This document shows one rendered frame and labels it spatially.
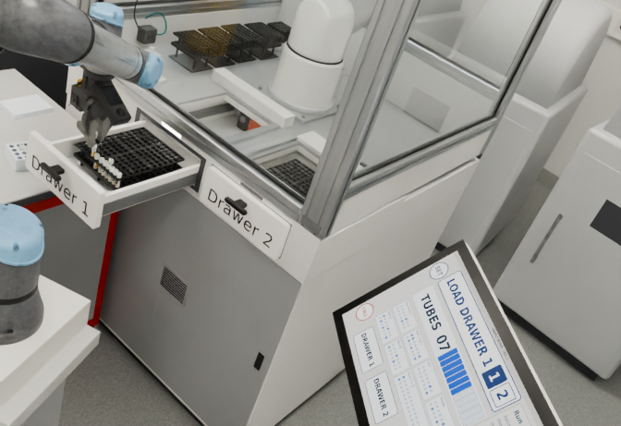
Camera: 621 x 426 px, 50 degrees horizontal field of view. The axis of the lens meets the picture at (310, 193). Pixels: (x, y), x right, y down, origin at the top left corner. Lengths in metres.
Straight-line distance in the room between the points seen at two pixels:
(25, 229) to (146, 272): 0.94
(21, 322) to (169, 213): 0.74
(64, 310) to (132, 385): 1.00
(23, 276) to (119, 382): 1.17
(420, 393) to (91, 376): 1.46
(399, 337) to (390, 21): 0.62
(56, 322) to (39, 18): 0.61
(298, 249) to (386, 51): 0.55
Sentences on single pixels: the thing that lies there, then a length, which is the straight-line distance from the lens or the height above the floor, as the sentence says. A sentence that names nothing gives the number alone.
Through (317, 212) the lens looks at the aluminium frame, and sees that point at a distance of 1.61.
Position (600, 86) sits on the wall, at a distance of 4.60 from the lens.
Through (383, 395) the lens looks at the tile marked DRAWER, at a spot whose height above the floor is 1.01.
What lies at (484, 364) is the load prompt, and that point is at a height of 1.15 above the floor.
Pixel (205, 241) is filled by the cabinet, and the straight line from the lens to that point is 1.92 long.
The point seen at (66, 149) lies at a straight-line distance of 1.87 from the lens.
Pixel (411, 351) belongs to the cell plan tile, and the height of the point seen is 1.07.
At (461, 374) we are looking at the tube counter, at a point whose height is 1.12.
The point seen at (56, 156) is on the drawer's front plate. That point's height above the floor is 0.93.
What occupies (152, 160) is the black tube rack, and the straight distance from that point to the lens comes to 1.88.
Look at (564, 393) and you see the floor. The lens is 3.20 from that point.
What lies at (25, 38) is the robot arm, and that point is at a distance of 1.14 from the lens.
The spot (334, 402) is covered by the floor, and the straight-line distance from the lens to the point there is 2.58.
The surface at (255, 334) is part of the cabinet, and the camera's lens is 1.91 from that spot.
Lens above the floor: 1.88
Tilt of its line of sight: 32 degrees down
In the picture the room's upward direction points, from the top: 20 degrees clockwise
